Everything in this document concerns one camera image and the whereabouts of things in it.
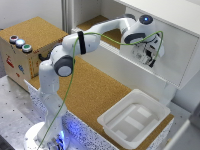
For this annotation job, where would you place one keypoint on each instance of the white plastic box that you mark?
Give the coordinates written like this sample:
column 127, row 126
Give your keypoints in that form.
column 133, row 120

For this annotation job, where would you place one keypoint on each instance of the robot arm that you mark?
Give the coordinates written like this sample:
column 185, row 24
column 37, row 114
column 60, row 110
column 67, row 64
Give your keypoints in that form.
column 50, row 83

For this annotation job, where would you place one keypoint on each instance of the white sliding door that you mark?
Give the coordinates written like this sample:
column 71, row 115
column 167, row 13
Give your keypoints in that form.
column 176, row 56

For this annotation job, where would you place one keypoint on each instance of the red button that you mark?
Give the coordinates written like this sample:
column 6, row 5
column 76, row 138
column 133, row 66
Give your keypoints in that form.
column 14, row 38

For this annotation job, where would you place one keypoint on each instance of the white cabinet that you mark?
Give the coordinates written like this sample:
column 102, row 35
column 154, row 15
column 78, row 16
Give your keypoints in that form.
column 186, row 16

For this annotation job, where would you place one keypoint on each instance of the blue button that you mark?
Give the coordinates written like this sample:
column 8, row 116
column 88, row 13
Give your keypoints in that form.
column 20, row 43

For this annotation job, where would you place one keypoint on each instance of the wooden drawer box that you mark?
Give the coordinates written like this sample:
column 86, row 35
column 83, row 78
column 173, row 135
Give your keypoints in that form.
column 36, row 31

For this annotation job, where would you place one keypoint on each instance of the green button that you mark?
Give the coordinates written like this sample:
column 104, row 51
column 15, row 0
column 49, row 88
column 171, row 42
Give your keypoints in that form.
column 26, row 47

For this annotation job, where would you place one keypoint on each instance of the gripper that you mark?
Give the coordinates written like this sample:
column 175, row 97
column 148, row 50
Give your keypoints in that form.
column 154, row 44

